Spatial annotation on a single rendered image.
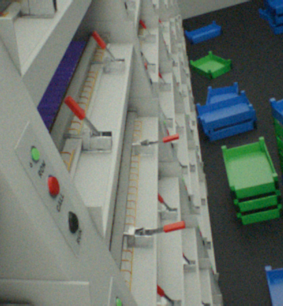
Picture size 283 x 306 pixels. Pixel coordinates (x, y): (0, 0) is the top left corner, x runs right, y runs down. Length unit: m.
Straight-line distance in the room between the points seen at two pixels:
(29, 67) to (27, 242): 0.15
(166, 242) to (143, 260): 0.29
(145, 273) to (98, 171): 0.20
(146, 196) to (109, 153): 0.24
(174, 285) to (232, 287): 0.86
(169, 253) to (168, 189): 0.22
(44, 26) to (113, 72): 0.36
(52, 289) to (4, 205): 0.09
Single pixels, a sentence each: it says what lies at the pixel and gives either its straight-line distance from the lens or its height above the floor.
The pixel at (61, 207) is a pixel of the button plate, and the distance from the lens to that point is 0.37.
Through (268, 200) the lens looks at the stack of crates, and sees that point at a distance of 1.88.
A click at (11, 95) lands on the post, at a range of 0.34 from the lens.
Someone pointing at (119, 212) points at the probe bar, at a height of 0.93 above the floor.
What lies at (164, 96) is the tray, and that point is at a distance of 1.58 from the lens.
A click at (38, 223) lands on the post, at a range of 0.33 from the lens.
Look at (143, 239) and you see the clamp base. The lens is 0.71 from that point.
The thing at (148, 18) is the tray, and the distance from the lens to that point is 1.69.
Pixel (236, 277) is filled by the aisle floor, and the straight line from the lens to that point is 1.78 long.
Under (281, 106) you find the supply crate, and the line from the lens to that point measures 1.88.
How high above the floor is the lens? 1.40
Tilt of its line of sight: 32 degrees down
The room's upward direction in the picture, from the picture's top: 21 degrees counter-clockwise
